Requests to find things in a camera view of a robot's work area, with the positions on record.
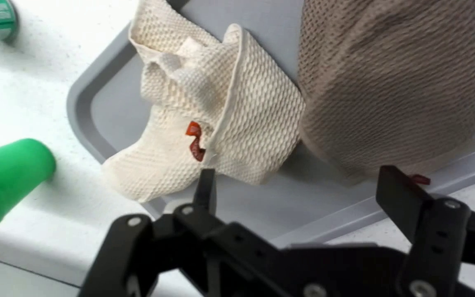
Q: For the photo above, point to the cream white towel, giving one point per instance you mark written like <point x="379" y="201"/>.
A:
<point x="248" y="109"/>

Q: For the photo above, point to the grey plastic tray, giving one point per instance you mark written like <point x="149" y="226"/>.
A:
<point x="326" y="203"/>

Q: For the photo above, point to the green plastic cup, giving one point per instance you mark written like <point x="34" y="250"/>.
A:
<point x="7" y="175"/>

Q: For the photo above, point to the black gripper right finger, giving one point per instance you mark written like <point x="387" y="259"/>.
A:
<point x="408" y="203"/>

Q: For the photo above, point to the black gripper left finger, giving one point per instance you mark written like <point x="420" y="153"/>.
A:
<point x="205" y="191"/>

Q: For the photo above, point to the brown towel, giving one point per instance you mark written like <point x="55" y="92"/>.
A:
<point x="392" y="87"/>

